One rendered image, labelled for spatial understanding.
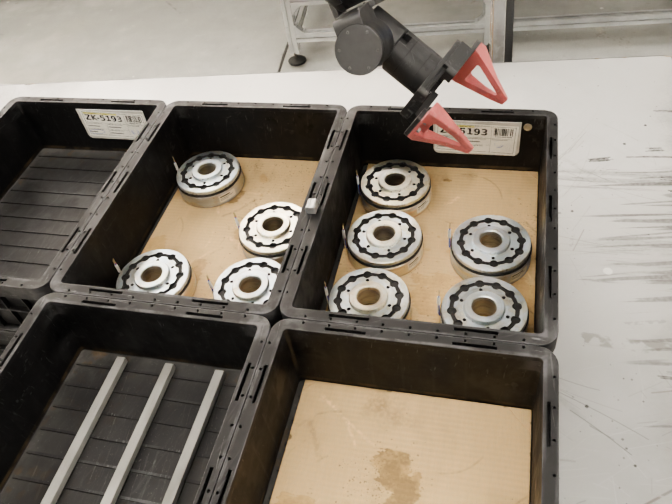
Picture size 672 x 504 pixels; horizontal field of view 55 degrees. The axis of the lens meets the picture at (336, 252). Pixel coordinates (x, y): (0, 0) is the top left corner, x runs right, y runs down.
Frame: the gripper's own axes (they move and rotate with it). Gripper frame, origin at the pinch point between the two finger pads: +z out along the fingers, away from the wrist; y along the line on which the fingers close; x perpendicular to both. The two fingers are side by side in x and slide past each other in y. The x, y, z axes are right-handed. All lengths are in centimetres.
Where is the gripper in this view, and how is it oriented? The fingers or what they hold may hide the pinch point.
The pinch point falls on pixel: (483, 121)
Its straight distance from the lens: 85.8
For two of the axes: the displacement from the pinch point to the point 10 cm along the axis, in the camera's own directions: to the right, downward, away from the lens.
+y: 5.5, -7.3, 4.1
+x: -2.9, 2.9, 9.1
